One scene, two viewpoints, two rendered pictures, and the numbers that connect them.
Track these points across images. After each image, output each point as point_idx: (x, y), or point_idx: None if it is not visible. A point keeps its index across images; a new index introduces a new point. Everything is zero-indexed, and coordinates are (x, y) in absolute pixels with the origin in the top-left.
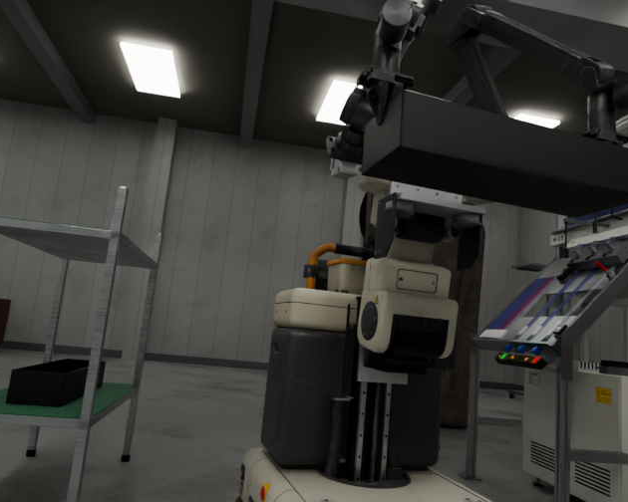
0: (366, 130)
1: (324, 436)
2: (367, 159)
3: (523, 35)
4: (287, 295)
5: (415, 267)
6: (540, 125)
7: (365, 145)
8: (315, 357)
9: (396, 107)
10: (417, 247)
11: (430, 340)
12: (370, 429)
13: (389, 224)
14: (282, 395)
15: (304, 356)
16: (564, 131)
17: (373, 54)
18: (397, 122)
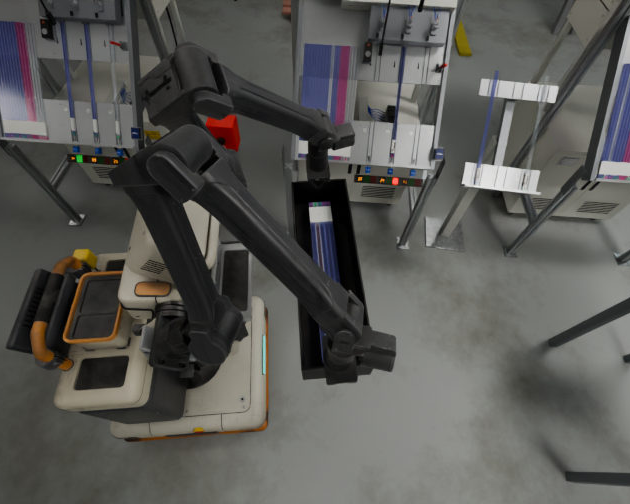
0: (306, 371)
1: (182, 382)
2: (313, 377)
3: (275, 113)
4: (113, 404)
5: None
6: (357, 249)
7: (307, 374)
8: (162, 384)
9: (365, 367)
10: None
11: None
12: None
13: (239, 331)
14: (165, 414)
15: (160, 394)
16: (354, 231)
17: (341, 365)
18: (366, 370)
